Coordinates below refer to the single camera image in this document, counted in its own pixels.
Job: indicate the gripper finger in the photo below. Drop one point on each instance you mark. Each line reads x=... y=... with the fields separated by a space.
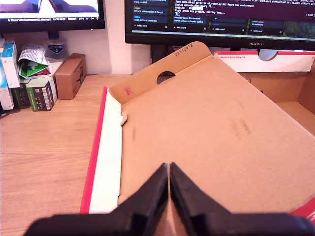
x=189 y=196
x=147 y=201

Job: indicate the red cardboard shoebox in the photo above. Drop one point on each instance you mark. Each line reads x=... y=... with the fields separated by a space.
x=197 y=123

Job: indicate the small brown cardboard box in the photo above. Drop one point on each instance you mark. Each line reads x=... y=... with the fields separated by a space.
x=70 y=78

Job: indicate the green and white small box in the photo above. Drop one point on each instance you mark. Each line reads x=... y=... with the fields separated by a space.
x=40 y=94

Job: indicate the grey monitor stand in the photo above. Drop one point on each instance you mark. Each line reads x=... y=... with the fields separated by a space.
x=268 y=54

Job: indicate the dark green small box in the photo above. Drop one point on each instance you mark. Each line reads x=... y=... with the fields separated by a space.
x=21 y=96

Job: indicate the low white box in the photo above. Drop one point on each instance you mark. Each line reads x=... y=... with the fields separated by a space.
x=6 y=98

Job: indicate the clear hand sanitizer bottle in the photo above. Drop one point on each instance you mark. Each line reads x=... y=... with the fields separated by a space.
x=55 y=48

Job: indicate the crumpled printed paper leaflet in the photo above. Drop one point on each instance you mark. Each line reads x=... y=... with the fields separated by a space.
x=32 y=60

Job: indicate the wide black Huawei monitor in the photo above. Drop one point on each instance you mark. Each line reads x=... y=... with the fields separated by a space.
x=221 y=14

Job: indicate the tall white and blue box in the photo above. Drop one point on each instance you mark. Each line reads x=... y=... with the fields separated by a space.
x=11 y=66

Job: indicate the narrow black computer monitor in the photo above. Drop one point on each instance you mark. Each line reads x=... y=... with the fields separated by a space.
x=49 y=22

